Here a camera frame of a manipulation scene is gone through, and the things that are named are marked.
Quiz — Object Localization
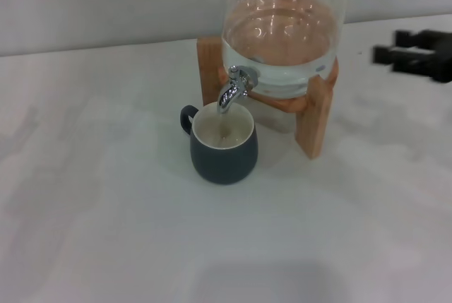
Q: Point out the black cup white inside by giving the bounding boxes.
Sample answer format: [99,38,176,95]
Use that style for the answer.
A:
[179,102,260,186]

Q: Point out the chrome faucet tap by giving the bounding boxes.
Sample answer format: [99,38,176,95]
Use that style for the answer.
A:
[216,64,261,115]

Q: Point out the glass water dispenser jar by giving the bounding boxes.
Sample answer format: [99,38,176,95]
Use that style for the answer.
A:
[221,0,355,100]

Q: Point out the wooden dispenser stand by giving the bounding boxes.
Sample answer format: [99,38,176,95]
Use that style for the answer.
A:
[196,36,340,160]

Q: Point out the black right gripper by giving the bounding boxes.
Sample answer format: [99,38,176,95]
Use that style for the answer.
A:
[372,28,452,85]

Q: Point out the white tablecloth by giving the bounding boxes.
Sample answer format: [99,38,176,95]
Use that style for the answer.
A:
[0,13,452,303]

